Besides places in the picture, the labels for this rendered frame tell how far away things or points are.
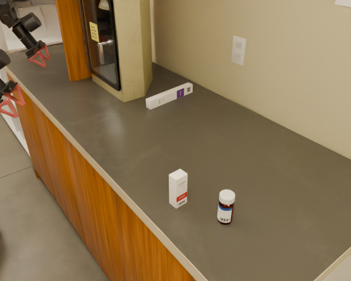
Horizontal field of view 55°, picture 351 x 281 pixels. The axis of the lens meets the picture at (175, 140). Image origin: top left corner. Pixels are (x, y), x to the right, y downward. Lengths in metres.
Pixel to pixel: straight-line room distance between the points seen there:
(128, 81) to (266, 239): 0.91
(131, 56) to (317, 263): 1.04
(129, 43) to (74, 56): 0.41
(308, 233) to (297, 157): 0.34
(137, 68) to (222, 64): 0.39
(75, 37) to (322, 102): 1.15
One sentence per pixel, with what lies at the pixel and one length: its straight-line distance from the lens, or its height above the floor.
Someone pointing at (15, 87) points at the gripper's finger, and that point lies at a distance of 1.38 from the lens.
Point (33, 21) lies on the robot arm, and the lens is 1.73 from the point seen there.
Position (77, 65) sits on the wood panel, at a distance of 1.80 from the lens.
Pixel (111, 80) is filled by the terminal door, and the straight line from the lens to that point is 1.55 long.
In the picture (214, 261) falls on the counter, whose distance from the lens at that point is 0.86.
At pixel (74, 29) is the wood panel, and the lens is 1.76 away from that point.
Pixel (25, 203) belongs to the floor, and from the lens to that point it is 2.57.
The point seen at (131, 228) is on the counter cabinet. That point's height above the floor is 0.74.
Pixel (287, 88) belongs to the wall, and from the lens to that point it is 1.38.
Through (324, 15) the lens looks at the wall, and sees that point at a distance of 1.26.
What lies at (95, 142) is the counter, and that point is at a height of 0.94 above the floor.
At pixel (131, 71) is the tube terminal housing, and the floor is 1.08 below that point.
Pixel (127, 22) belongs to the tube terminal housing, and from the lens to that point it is 1.44.
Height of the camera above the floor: 1.62
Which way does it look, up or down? 33 degrees down
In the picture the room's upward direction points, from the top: straight up
